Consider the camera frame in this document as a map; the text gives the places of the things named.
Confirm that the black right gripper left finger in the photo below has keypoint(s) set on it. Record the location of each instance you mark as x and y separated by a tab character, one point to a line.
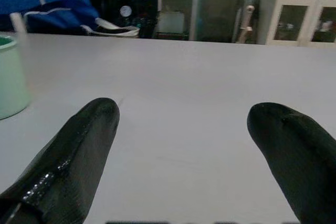
65	161

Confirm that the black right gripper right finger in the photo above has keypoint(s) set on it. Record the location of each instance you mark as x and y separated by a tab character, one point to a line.
302	161

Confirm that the mint green cup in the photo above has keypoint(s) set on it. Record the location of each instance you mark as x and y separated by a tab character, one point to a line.
10	82

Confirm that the white glass-door cabinet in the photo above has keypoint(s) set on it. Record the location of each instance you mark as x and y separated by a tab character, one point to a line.
270	19

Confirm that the blue bag with white trim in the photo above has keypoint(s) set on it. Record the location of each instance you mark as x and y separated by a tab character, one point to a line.
65	14

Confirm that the grey metal fridge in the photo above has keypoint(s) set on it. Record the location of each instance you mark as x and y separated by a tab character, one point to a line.
215	3

